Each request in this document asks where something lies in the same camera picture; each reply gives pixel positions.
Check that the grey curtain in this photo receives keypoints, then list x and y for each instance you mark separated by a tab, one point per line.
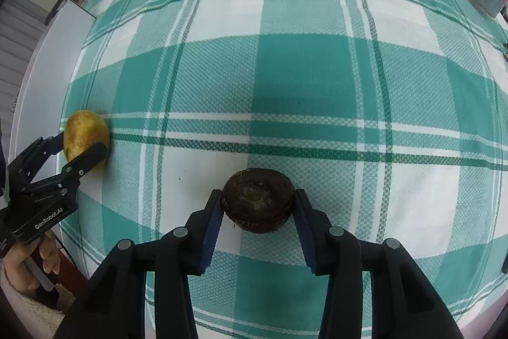
16	57

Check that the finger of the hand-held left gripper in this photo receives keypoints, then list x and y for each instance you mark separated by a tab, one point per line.
39	154
89	160

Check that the yellow pear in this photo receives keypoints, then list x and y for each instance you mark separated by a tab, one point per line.
85	132

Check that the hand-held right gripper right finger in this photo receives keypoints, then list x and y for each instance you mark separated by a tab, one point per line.
307	231

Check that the dark brown wrinkled fruit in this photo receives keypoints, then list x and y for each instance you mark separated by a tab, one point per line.
258	204

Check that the black phone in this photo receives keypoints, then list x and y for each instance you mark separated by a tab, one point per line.
505	263

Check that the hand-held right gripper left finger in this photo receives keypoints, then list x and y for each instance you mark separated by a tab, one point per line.
210	231

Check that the person's left forearm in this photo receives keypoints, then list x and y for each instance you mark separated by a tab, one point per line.
24	317

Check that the person's left hand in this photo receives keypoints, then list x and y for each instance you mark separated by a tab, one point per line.
27	267

